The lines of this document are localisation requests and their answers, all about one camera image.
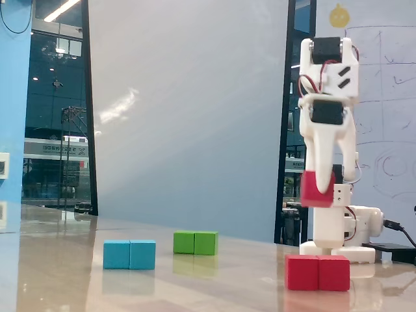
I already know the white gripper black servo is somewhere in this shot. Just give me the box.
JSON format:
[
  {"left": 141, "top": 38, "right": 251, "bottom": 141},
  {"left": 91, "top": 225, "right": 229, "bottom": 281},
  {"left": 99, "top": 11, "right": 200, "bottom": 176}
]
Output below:
[{"left": 298, "top": 95, "right": 357, "bottom": 196}]

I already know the small red cube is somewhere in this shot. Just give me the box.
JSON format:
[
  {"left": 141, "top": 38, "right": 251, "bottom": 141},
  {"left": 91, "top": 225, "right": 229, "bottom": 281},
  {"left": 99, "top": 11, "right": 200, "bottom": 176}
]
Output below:
[{"left": 300, "top": 170, "right": 337, "bottom": 209}]

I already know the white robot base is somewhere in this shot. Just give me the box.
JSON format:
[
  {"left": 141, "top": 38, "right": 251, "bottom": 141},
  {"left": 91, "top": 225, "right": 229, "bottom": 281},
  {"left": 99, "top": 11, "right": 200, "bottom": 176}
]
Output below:
[{"left": 298, "top": 204, "right": 385, "bottom": 264}]

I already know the long red block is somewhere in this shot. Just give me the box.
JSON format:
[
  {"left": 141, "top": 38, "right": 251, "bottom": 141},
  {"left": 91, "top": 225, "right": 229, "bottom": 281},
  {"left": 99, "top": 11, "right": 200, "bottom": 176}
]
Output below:
[{"left": 284, "top": 254, "right": 351, "bottom": 292}]

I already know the long green block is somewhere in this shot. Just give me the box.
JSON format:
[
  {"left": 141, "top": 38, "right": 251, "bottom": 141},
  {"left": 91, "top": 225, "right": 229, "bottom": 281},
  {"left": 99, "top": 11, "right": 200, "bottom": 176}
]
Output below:
[{"left": 172, "top": 230, "right": 219, "bottom": 256}]

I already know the long blue block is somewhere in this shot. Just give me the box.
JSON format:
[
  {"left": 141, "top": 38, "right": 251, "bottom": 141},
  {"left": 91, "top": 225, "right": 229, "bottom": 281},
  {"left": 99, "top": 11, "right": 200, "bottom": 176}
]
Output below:
[{"left": 103, "top": 239, "right": 157, "bottom": 270}]

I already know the whiteboard with drawings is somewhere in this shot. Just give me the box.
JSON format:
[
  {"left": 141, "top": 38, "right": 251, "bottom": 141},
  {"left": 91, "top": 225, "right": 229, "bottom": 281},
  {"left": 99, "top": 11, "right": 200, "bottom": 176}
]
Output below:
[{"left": 313, "top": 0, "right": 416, "bottom": 248}]

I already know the flat black box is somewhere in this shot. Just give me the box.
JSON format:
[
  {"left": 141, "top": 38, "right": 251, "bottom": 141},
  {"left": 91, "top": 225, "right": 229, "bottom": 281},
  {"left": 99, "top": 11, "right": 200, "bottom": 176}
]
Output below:
[{"left": 361, "top": 242, "right": 416, "bottom": 263}]

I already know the yellow round sticker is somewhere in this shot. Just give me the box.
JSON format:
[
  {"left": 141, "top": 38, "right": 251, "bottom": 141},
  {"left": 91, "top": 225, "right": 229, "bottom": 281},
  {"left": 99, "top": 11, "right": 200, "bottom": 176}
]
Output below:
[{"left": 328, "top": 3, "right": 352, "bottom": 29}]

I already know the dark scaffold tower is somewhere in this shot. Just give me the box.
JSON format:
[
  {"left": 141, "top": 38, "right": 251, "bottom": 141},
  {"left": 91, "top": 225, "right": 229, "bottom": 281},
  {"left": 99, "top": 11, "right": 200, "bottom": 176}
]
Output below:
[{"left": 59, "top": 105, "right": 89, "bottom": 211}]

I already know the white storefront sign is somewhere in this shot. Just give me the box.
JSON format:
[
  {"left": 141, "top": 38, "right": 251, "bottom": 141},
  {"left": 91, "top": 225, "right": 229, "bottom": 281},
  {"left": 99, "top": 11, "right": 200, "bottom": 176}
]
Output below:
[{"left": 24, "top": 138, "right": 89, "bottom": 160}]

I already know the long ceiling light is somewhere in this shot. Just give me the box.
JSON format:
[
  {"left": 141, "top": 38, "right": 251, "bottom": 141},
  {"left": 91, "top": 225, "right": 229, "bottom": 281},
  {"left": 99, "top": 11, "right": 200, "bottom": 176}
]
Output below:
[{"left": 44, "top": 0, "right": 81, "bottom": 23}]

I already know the black window frame post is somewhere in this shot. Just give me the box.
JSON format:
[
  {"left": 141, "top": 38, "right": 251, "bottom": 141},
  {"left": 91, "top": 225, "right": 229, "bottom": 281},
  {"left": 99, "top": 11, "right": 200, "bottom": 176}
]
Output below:
[
  {"left": 274, "top": 0, "right": 295, "bottom": 244},
  {"left": 80, "top": 0, "right": 99, "bottom": 217}
]

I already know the black power cable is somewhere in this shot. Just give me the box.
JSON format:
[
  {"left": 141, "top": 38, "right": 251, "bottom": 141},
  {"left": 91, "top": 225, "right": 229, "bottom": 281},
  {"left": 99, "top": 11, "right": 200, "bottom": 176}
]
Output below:
[{"left": 383, "top": 219, "right": 416, "bottom": 248}]

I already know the white wall device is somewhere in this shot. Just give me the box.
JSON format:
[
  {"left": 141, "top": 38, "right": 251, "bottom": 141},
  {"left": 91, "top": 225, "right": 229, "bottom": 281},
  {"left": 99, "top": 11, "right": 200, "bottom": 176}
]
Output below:
[{"left": 0, "top": 152, "right": 10, "bottom": 179}]

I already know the thin black hanging cable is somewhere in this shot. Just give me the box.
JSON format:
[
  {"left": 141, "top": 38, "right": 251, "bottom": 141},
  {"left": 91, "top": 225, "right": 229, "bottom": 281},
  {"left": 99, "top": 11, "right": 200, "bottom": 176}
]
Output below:
[{"left": 0, "top": 0, "right": 35, "bottom": 34}]

